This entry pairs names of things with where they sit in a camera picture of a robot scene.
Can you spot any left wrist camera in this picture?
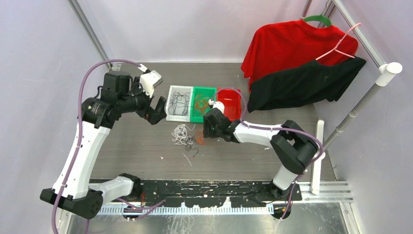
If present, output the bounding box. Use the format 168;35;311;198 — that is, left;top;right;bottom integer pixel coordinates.
139;71;163;98

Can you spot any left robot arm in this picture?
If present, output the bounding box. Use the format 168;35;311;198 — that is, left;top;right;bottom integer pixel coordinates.
39;70;166;219

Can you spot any white plastic bin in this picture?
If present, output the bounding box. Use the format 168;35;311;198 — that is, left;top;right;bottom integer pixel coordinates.
165;85;193;122

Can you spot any red t-shirt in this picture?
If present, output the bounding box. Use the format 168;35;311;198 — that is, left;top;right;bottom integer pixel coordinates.
241;20;358;82

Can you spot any green plastic bin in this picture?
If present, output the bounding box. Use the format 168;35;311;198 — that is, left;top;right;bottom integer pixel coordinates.
189;86;217;123

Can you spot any black t-shirt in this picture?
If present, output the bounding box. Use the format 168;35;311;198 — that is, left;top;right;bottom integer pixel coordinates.
247;57;366;113

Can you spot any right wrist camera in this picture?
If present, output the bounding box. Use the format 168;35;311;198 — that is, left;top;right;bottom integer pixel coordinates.
208;99;225;113

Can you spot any red plastic bin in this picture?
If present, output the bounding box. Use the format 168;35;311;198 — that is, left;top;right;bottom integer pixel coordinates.
216;89;242;121

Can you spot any orange white cable bundle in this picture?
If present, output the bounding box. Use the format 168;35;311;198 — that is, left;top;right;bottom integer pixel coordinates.
171;124;196;146

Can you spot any metal clothes rack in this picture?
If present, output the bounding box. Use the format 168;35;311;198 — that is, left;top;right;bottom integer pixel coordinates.
302;0;413;197

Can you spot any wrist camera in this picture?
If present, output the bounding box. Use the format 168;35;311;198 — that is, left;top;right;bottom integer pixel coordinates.
208;99;225;113
139;71;163;98

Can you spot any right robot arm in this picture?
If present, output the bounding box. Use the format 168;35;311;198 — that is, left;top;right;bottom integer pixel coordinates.
203;108;324;200

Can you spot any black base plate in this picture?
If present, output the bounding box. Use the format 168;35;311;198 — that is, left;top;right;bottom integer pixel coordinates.
123;180;302;208

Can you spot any black cable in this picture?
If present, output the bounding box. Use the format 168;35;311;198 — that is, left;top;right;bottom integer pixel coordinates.
170;92;191;117
184;136;201;158
169;91;191;116

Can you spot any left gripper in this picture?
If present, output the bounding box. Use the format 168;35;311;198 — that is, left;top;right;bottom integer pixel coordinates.
118;77;167;124

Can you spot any green clothes hanger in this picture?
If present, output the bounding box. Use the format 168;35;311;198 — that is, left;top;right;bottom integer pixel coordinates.
302;15;333;27

